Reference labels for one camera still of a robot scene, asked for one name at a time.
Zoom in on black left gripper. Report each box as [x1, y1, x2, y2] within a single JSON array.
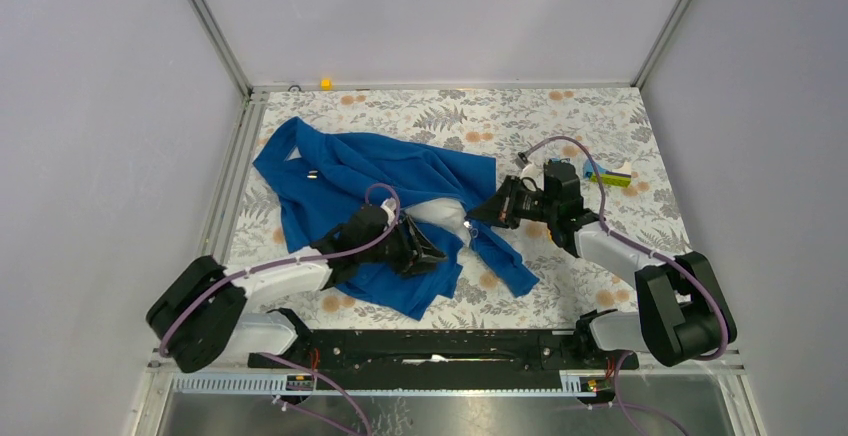
[[358, 217, 446, 279]]

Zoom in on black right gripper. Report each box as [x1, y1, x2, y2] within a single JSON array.
[[468, 176, 558, 230]]

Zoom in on blue zip-up jacket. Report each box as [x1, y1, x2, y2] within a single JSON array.
[[254, 118, 538, 320]]

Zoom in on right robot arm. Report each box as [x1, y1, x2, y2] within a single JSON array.
[[470, 160, 738, 368]]

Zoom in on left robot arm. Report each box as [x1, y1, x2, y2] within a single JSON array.
[[145, 204, 448, 373]]

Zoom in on green blue toy block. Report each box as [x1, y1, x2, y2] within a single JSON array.
[[583, 161, 633, 188]]

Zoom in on floral table mat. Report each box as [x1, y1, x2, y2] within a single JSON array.
[[253, 88, 690, 329]]

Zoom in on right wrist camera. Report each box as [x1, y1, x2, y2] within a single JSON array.
[[519, 163, 543, 182]]

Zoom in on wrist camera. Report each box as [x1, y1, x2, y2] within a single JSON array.
[[519, 163, 543, 182], [380, 198, 399, 219]]

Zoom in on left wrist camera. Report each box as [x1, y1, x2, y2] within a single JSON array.
[[380, 198, 399, 219]]

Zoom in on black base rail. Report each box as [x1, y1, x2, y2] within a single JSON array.
[[281, 329, 620, 391]]

